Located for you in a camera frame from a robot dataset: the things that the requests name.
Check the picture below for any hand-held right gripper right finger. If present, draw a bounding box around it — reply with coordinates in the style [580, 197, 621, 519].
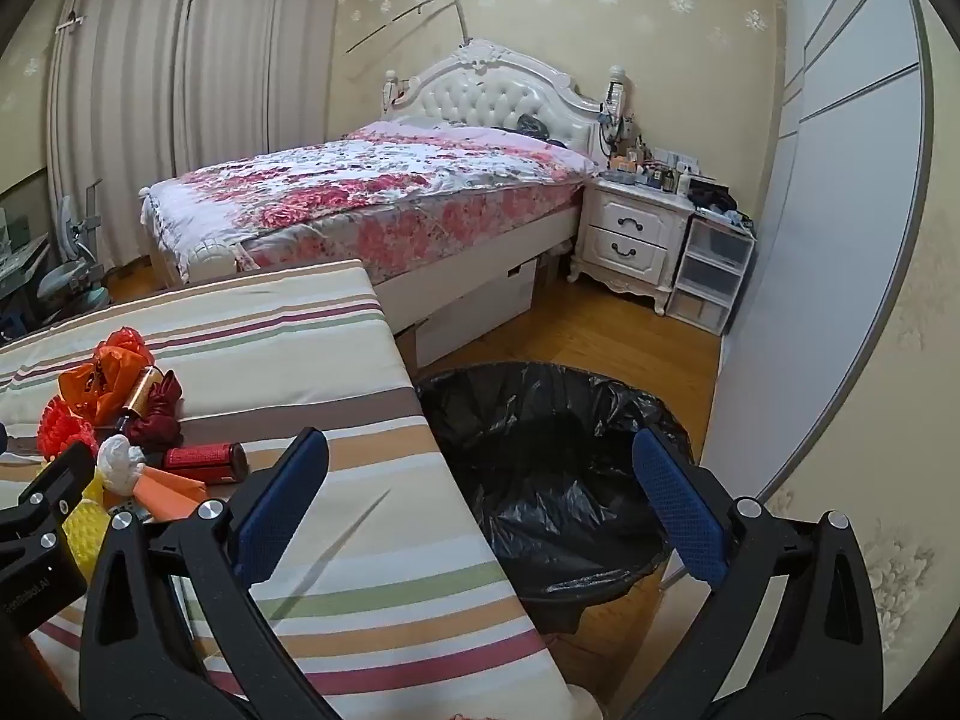
[611, 426, 886, 720]

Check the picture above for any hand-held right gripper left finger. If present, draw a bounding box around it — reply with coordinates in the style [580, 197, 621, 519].
[79, 427, 338, 720]

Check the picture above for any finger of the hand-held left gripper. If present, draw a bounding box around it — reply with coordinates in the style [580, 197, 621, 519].
[0, 441, 98, 545]

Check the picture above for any red foam net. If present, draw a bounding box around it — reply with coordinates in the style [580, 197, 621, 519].
[36, 396, 98, 466]

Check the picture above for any yellow foam net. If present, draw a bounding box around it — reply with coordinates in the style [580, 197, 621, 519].
[60, 480, 113, 586]

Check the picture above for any black trash bag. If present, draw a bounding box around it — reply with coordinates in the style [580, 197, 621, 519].
[415, 361, 695, 635]

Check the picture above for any red cylinder with black cap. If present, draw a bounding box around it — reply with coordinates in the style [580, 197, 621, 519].
[161, 442, 248, 485]

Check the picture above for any orange plastic bag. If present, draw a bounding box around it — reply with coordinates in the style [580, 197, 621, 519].
[58, 327, 157, 427]

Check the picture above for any dark red plastic bag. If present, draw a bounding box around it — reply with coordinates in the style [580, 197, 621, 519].
[124, 371, 185, 445]

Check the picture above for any gold cylinder with black cap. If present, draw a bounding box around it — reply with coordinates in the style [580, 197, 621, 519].
[112, 364, 170, 421]

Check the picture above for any striped bed sheet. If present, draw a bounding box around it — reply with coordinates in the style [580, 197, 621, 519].
[0, 259, 578, 720]

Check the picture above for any grey ergonomic chair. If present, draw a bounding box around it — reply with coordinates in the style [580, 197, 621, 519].
[37, 180, 113, 316]

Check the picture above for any cluttered study desk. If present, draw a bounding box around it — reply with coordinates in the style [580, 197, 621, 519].
[0, 206, 53, 316]

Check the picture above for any clear plastic drawer unit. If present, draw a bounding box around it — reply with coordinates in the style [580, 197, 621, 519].
[666, 214, 757, 337]

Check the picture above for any white storage box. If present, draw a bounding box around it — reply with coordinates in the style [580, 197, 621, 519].
[416, 259, 537, 368]

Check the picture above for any white nightstand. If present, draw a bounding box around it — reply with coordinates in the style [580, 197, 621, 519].
[568, 176, 695, 316]

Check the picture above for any pile of dark clothes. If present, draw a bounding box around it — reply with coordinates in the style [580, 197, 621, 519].
[688, 178, 751, 230]

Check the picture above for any floral bedspread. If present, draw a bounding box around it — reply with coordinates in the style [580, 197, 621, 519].
[141, 120, 601, 278]

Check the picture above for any cluster of small bottles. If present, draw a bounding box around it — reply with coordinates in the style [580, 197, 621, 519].
[604, 142, 702, 196]

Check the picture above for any grey sliding wardrobe door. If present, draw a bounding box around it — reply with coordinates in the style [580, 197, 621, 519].
[697, 0, 931, 496]

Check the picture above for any beige striped curtain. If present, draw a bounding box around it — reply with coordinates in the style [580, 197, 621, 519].
[176, 0, 350, 181]
[45, 0, 200, 271]

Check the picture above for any white bed with tufted headboard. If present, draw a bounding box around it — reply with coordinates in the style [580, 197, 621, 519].
[139, 41, 610, 316]

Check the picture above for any thin metal pole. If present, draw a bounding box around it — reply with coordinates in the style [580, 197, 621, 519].
[345, 0, 470, 55]

